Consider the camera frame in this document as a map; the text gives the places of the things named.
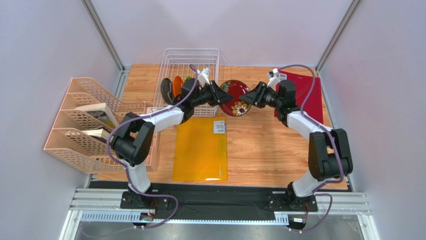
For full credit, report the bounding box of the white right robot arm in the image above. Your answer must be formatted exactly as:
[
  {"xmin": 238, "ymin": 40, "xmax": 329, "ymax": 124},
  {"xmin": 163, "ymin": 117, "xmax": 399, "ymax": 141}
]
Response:
[{"xmin": 240, "ymin": 80, "xmax": 353, "ymax": 211}]

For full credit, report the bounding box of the dark red floral plate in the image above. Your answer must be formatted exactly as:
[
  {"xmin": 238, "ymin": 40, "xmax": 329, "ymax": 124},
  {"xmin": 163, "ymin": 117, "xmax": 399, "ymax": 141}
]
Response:
[{"xmin": 220, "ymin": 79, "xmax": 251, "ymax": 117}]

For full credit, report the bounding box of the orange plate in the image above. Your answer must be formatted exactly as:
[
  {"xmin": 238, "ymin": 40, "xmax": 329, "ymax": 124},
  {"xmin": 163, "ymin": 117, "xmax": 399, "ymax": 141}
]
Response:
[{"xmin": 172, "ymin": 76, "xmax": 184, "ymax": 97}]

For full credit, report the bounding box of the white wire dish rack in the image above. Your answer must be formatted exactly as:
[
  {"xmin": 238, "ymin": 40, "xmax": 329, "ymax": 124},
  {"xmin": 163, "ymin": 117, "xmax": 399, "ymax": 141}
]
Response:
[{"xmin": 153, "ymin": 48, "xmax": 220, "ymax": 110}]

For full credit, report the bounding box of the beige compartment desk organizer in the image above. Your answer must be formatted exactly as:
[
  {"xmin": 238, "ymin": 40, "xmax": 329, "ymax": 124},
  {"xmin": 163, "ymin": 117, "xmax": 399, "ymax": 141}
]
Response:
[{"xmin": 143, "ymin": 106, "xmax": 161, "ymax": 173}]

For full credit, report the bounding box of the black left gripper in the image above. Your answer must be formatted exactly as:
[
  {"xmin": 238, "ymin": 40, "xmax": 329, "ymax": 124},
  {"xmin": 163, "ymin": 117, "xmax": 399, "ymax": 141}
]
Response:
[{"xmin": 192, "ymin": 80, "xmax": 235, "ymax": 108}]

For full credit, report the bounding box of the aluminium front rail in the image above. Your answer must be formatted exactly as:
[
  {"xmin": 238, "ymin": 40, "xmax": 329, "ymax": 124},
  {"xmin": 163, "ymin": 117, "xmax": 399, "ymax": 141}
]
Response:
[{"xmin": 60, "ymin": 183, "xmax": 379, "ymax": 240}]

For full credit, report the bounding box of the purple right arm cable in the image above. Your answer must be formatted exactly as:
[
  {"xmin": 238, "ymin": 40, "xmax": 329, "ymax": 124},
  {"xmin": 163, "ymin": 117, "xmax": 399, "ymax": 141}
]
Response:
[{"xmin": 277, "ymin": 63, "xmax": 345, "ymax": 233}]

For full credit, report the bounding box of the beige file organizer rack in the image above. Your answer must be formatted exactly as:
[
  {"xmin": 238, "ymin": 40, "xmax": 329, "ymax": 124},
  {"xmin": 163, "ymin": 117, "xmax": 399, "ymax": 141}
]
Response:
[{"xmin": 44, "ymin": 77, "xmax": 152, "ymax": 174}]

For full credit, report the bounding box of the book in file rack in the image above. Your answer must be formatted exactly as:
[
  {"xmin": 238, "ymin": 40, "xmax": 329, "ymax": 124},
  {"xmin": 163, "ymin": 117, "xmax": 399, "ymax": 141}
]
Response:
[
  {"xmin": 75, "ymin": 102, "xmax": 119, "ymax": 129},
  {"xmin": 81, "ymin": 127, "xmax": 111, "ymax": 141}
]

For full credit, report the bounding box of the red folder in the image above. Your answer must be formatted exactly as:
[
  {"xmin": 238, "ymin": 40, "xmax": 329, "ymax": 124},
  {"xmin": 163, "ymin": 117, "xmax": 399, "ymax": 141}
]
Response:
[{"xmin": 280, "ymin": 68, "xmax": 324, "ymax": 124}]

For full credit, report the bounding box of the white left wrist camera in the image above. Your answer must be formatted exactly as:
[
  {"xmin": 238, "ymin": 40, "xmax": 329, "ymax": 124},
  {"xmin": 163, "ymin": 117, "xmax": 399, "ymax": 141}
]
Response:
[{"xmin": 197, "ymin": 67, "xmax": 211, "ymax": 87}]

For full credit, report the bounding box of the orange translucent folder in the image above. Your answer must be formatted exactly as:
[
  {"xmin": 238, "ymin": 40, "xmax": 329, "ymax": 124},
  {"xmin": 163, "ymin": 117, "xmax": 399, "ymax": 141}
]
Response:
[{"xmin": 172, "ymin": 117, "xmax": 228, "ymax": 182}]

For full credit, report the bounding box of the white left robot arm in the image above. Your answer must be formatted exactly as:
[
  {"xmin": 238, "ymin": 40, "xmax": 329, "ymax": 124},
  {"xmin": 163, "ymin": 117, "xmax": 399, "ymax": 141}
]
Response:
[{"xmin": 106, "ymin": 78, "xmax": 233, "ymax": 207}]

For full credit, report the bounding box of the dark grey plate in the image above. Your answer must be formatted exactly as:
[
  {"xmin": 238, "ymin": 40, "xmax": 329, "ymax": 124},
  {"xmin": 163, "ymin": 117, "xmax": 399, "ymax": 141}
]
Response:
[{"xmin": 160, "ymin": 77, "xmax": 174, "ymax": 105}]

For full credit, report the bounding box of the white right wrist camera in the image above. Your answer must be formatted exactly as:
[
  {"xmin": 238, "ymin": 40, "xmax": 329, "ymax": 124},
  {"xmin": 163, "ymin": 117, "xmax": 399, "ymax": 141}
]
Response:
[{"xmin": 267, "ymin": 68, "xmax": 287, "ymax": 88}]

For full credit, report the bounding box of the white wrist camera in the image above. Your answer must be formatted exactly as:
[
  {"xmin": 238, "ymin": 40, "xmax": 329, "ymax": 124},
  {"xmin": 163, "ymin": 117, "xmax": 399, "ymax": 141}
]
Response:
[
  {"xmin": 197, "ymin": 67, "xmax": 211, "ymax": 87},
  {"xmin": 267, "ymin": 68, "xmax": 287, "ymax": 88}
]

